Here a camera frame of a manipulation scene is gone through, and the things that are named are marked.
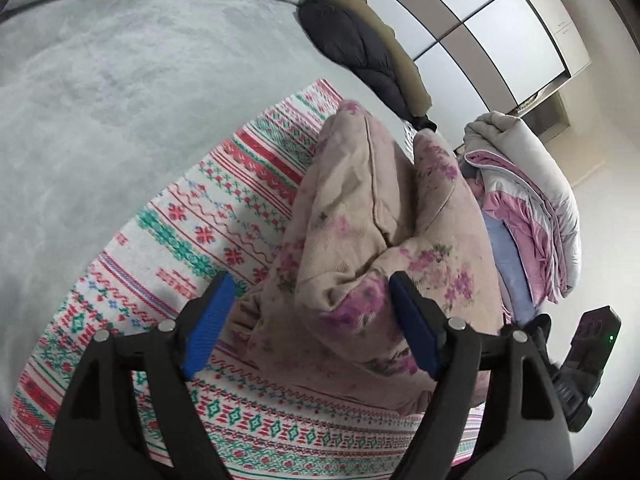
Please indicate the olive and navy jacket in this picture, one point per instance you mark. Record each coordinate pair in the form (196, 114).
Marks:
(350, 35)

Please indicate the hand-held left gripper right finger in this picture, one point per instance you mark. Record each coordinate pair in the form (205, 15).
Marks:
(415, 325)

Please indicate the pink and white quilt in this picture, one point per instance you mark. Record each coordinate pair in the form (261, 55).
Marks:
(540, 185)

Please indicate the blue folded blanket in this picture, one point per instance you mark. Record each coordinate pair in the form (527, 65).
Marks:
(505, 260)

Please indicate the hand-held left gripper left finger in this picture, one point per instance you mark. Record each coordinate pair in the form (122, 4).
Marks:
(210, 320)

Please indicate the floral padded coat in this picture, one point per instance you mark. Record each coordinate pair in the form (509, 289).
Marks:
(350, 220)

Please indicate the patterned striped blanket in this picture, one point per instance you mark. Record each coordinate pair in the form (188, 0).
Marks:
(200, 210)

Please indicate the light grey bed sheet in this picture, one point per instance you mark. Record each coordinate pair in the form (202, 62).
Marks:
(125, 85)

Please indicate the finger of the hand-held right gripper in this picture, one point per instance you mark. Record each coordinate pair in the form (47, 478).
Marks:
(542, 327)

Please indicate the wardrobe with sliding doors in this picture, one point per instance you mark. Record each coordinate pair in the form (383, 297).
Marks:
(500, 35)

